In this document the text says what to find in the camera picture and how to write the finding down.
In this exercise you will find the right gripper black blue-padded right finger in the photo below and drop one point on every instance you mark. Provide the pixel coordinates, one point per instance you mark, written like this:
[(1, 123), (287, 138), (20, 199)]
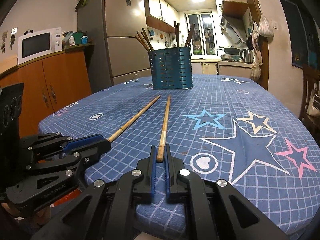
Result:
[(215, 210)]

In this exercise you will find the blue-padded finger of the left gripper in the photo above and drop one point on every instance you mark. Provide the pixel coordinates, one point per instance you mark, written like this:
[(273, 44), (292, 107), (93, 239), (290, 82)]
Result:
[(76, 143)]

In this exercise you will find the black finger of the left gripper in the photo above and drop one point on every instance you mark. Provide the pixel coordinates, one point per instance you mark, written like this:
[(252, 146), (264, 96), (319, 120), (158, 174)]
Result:
[(89, 154)]

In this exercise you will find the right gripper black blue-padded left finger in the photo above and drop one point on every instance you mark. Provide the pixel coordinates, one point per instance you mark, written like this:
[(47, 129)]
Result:
[(105, 210)]

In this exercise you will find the kitchen window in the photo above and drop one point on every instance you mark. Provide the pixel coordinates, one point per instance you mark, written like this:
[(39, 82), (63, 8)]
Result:
[(203, 41)]

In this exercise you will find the red plastic bag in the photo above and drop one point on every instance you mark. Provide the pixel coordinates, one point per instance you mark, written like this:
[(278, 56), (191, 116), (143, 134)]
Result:
[(66, 198)]

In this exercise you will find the orange wooden cabinet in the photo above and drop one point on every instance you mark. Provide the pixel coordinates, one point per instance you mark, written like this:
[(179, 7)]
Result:
[(51, 82)]

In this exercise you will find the blue star-pattern tablecloth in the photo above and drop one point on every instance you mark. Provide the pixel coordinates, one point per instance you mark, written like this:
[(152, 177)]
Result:
[(222, 128)]

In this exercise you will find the teal perforated utensil holder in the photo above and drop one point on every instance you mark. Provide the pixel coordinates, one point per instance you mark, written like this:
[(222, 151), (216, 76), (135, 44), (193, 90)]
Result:
[(171, 68)]

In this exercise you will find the green container on cabinet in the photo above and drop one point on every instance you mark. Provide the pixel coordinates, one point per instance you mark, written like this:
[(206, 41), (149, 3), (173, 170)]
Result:
[(77, 38)]

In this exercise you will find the white microwave oven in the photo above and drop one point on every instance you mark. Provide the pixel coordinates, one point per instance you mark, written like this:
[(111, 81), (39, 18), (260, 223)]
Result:
[(39, 43)]

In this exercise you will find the silver refrigerator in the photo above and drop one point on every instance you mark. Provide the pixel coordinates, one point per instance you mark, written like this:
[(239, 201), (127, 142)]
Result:
[(117, 55)]

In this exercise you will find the wooden chair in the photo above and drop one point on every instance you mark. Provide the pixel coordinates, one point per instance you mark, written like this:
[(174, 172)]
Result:
[(309, 111)]

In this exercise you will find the steel electric kettle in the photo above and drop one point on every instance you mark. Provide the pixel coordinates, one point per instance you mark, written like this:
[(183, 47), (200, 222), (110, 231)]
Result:
[(246, 55)]

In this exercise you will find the black wok on stove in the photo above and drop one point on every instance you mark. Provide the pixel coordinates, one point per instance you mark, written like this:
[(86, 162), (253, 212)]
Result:
[(229, 50)]

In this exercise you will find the range hood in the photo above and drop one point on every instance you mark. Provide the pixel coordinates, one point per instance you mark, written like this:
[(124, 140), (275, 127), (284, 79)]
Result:
[(233, 29)]

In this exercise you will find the white hanging plastic bag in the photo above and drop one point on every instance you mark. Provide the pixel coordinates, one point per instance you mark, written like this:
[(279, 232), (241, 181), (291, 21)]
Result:
[(265, 29)]

